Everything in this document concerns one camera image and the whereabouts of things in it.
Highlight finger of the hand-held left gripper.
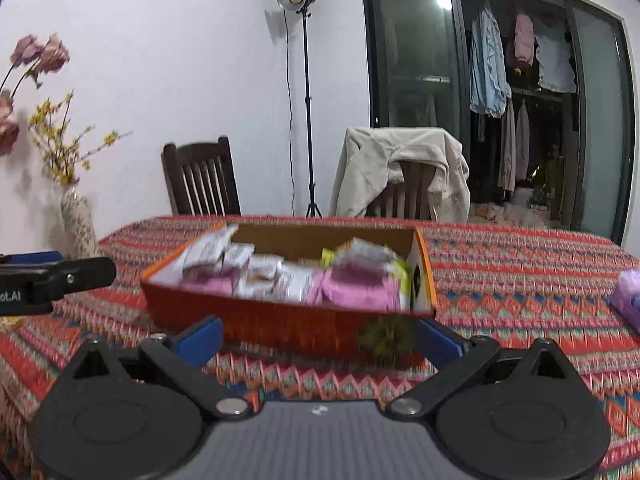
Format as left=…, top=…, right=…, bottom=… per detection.
left=0, top=251, right=66, bottom=273
left=27, top=256, right=117, bottom=306

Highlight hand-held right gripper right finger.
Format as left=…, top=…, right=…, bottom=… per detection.
left=387, top=319, right=583, bottom=421

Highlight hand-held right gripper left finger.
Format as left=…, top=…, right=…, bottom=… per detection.
left=62, top=316, right=253, bottom=421

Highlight silver packets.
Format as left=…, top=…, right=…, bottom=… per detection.
left=182, top=225, right=238, bottom=273

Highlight orange cardboard box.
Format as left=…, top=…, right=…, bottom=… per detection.
left=140, top=221, right=438, bottom=368

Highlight white brown print snack packet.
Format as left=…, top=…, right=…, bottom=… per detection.
left=245, top=255, right=286, bottom=281
left=270, top=265, right=321, bottom=306

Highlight floral ceramic vase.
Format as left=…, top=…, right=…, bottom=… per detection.
left=60, top=186, right=98, bottom=261

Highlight yellow flower branches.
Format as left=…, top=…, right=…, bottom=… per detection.
left=27, top=89, right=133, bottom=187

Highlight brown wooden chair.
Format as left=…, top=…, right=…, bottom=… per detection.
left=370, top=160, right=436, bottom=220

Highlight dark wooden chair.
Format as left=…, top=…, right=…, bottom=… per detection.
left=161, top=136, right=242, bottom=217

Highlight beige jacket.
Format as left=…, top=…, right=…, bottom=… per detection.
left=328, top=126, right=471, bottom=223

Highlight purple tissue pack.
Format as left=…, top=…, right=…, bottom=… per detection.
left=610, top=269, right=640, bottom=333

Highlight dried pink roses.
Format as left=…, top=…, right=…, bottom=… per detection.
left=0, top=34, right=71, bottom=157

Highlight hanging beige garment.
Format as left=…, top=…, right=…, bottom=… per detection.
left=515, top=102, right=531, bottom=181
left=497, top=97, right=517, bottom=192

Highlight studio light on stand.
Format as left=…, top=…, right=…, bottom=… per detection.
left=276, top=0, right=325, bottom=219

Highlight hanging blue shirt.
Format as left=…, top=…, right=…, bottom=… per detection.
left=469, top=5, right=513, bottom=118

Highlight wardrobe with hanging clothes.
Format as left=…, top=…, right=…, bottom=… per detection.
left=361, top=0, right=636, bottom=246

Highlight hanging white garment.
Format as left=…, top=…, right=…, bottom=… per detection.
left=534, top=20, right=577, bottom=93

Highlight hanging pink garment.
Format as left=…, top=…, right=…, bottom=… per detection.
left=512, top=12, right=537, bottom=71

